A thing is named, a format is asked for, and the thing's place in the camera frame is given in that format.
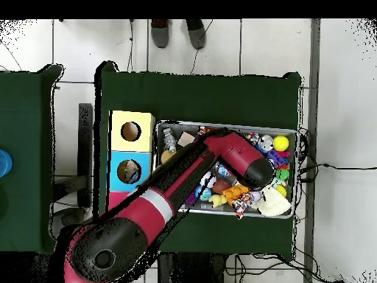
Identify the cream knitted cloth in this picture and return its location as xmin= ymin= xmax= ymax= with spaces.
xmin=254 ymin=182 xmax=292 ymax=218

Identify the silver toy robot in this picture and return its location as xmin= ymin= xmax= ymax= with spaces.
xmin=161 ymin=127 xmax=177 ymax=153

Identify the dark green table cloth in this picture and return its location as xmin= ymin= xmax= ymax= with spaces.
xmin=94 ymin=60 xmax=303 ymax=262
xmin=0 ymin=63 xmax=67 ymax=256

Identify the plain yellow ball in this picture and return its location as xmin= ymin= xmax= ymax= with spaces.
xmin=273 ymin=135 xmax=291 ymax=153

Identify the black and white soccer ball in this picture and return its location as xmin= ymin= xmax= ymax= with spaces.
xmin=200 ymin=172 xmax=216 ymax=189

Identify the black cable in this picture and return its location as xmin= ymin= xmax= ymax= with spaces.
xmin=297 ymin=161 xmax=377 ymax=178

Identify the clear plastic packet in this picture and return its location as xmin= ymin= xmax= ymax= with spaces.
xmin=215 ymin=162 xmax=238 ymax=183

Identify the toy hamburger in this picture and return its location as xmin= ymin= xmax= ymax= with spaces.
xmin=160 ymin=150 xmax=177 ymax=166

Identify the shallow clear mesh bin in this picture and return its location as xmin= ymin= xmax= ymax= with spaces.
xmin=152 ymin=120 xmax=299 ymax=220

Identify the blue round disc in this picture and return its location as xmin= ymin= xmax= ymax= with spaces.
xmin=0 ymin=149 xmax=13 ymax=178

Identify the orange toy building block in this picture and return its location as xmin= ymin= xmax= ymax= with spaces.
xmin=222 ymin=184 xmax=251 ymax=206

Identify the wooden box with three holes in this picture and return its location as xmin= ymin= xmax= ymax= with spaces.
xmin=105 ymin=109 xmax=157 ymax=213

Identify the globe print ball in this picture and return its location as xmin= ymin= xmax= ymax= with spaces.
xmin=196 ymin=185 xmax=213 ymax=202

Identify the person's foot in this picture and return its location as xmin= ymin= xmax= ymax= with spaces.
xmin=186 ymin=18 xmax=208 ymax=51
xmin=150 ymin=18 xmax=171 ymax=49

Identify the small wooden block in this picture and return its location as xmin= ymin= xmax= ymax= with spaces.
xmin=177 ymin=130 xmax=197 ymax=148

